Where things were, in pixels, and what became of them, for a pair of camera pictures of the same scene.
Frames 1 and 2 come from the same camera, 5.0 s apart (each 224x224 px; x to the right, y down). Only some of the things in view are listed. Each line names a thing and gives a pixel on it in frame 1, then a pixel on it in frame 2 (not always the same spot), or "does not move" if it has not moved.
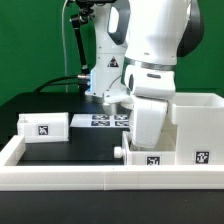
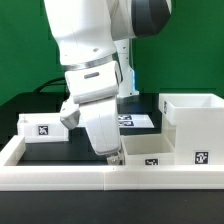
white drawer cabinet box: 199,128 does not move
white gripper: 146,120 → 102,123
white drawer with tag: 43,127 does not move
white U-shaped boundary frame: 101,177 does not move
